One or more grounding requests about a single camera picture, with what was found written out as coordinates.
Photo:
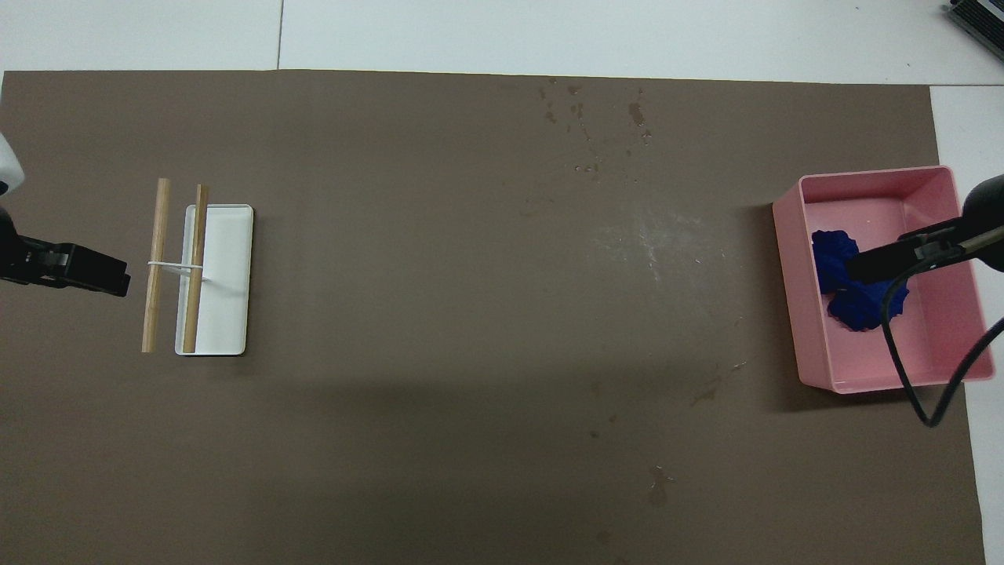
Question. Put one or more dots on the pink plastic bin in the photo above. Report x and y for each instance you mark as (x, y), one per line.
(941, 329)

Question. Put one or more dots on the brown table mat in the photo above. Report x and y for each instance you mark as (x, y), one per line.
(439, 314)

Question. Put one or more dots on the white towel rack tray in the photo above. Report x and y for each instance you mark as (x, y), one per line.
(227, 298)

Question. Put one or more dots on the grey vented device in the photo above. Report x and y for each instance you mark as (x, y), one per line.
(980, 20)

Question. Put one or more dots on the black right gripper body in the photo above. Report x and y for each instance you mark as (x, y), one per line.
(988, 212)

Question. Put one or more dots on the blue towel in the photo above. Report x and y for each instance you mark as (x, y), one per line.
(859, 306)

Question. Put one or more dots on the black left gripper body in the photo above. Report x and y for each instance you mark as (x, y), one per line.
(23, 259)

